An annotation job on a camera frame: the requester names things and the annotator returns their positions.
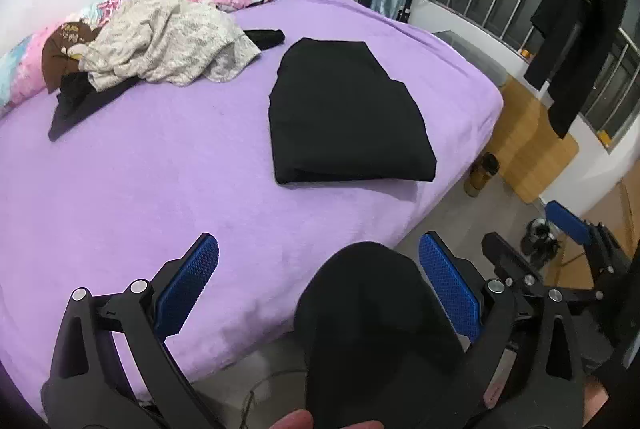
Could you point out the brown shoe on floor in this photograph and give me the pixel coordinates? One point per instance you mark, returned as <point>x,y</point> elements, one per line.
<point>480,176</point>

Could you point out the black sneakers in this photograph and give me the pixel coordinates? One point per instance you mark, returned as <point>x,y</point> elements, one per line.
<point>540,234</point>

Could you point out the brown printed garment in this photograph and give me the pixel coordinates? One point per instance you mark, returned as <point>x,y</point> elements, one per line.
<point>55,59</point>

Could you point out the black jacket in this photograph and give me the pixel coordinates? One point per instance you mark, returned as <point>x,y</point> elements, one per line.
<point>345,119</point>

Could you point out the hanging black clothes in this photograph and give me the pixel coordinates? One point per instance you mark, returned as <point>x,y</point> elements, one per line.
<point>575,34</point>

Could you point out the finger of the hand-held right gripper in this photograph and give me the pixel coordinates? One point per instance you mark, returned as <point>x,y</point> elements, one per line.
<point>510,259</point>
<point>567,221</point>

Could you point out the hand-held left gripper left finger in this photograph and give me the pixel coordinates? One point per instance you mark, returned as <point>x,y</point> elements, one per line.
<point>187,284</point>

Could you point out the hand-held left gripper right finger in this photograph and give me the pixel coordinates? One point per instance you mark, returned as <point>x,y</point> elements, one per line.
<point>450,284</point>

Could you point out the purple bed blanket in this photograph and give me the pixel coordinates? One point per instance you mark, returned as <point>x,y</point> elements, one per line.
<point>150,189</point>

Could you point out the dark navy garment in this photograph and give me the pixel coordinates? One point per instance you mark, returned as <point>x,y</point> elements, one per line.
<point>75,109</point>

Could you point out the small black cloth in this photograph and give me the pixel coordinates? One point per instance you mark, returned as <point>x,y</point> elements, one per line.
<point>267,38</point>

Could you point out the person's left hand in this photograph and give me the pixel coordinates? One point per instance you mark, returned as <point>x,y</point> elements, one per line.
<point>292,421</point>

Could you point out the beige patterned garment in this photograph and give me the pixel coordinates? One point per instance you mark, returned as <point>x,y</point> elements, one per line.
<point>165,39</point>

